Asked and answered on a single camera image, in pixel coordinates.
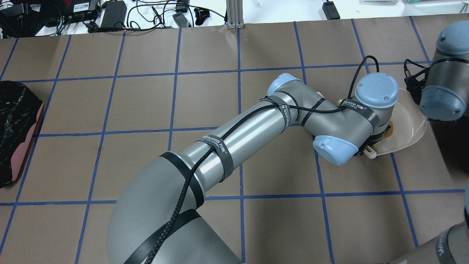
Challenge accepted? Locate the white plastic dustpan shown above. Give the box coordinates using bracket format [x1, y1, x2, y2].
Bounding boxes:
[363, 88, 427, 159]

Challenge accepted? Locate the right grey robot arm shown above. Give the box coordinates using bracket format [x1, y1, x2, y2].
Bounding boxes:
[392, 21, 469, 264]

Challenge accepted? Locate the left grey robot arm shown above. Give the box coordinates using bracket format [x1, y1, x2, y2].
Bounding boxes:
[107, 72, 399, 264]

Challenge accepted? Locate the bin with black bag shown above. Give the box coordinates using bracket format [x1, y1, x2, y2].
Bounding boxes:
[0, 81, 44, 188]

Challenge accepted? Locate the black power adapter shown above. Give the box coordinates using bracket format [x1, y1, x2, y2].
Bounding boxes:
[99, 0, 127, 32]

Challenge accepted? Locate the aluminium frame post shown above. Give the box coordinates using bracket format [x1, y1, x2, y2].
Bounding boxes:
[226, 0, 245, 29]

